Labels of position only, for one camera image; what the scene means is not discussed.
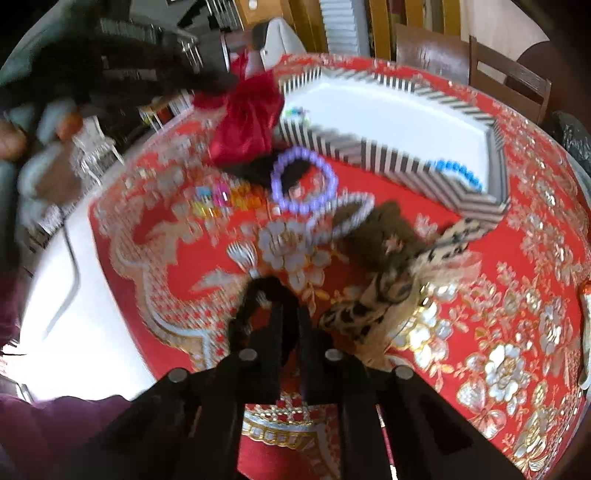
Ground black plastic bag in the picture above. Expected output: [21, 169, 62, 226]
[549, 111, 591, 171]

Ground leopard print bow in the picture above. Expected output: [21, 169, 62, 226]
[318, 217, 490, 342]

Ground brown scrunchie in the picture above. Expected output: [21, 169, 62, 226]
[344, 200, 426, 273]

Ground pink plastic hair clip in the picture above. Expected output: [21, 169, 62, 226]
[210, 182, 232, 208]

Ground black white striped box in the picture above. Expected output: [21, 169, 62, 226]
[277, 67, 511, 229]

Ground brown chair back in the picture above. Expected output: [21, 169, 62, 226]
[394, 23, 472, 86]

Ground white ribbed panel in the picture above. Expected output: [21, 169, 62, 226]
[318, 0, 361, 56]

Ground black wavy scrunchie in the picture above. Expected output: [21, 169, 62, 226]
[225, 274, 303, 365]

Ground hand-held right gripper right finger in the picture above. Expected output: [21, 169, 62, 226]
[297, 305, 532, 480]

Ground purple bead bracelet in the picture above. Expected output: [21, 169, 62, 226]
[270, 145, 340, 215]

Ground slatted wooden chair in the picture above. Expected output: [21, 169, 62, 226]
[468, 34, 552, 125]

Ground blue bead bracelet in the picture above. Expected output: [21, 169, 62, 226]
[427, 158, 485, 192]

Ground person's maroon clothing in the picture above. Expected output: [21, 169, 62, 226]
[0, 394, 134, 480]

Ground orange bead flower ornament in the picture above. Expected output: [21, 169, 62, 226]
[231, 182, 266, 210]

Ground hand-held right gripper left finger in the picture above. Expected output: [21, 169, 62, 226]
[55, 298, 284, 480]

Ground silver bead bracelet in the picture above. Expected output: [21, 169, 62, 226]
[307, 191, 376, 241]

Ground red velvet bow headband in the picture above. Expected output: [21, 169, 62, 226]
[191, 51, 284, 167]

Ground white miniature wire chair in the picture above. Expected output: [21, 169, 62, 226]
[71, 115, 123, 185]

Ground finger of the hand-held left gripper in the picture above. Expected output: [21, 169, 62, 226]
[198, 69, 238, 95]

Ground red floral tablecloth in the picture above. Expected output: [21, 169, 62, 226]
[88, 53, 591, 480]

